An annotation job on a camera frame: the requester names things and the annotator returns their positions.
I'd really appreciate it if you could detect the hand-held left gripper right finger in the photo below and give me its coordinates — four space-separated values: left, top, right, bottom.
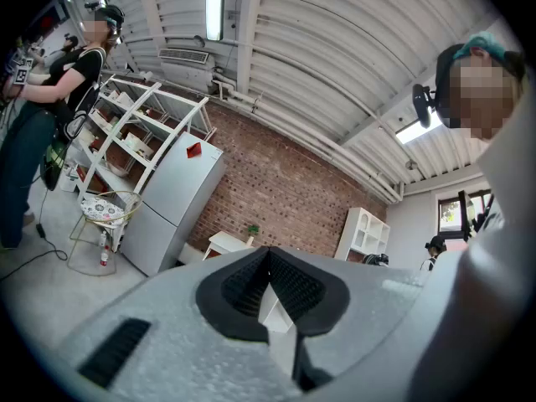
270 246 428 393

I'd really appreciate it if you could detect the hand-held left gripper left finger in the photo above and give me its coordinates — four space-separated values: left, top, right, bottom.
58 246 302 402

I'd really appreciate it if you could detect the white desk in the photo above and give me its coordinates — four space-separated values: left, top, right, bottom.
203 230 255 261

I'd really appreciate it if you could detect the white arched cabinet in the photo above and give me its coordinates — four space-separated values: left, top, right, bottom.
333 206 391 263

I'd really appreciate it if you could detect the dark framed window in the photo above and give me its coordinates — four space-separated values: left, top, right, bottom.
436 188 494 235

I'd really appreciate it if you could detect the person's white printed shirt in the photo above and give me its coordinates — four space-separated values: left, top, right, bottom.
408 94 536 402

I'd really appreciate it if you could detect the black chest-mounted device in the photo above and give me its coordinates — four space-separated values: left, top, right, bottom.
457 188 495 242

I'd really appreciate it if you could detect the silver refrigerator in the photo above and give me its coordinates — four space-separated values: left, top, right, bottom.
120 131 226 277

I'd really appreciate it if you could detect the patterned seat cushion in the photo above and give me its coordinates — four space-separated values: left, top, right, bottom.
80 196 131 226

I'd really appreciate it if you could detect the white shelf rack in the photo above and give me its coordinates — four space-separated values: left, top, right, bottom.
77 73 217 209

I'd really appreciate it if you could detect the person's head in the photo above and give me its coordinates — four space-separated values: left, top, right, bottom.
435 31 528 142

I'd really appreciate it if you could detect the white air conditioner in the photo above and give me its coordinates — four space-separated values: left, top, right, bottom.
157 47 219 95

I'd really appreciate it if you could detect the teal hair band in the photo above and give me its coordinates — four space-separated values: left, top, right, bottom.
453 30 507 61

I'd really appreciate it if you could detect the gold wire chair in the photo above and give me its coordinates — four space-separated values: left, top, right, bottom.
66 189 143 276

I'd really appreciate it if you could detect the black floor cable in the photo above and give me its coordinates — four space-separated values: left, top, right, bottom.
0 186 70 282

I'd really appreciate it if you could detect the black head-worn camera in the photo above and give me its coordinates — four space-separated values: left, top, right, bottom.
411 44 461 130

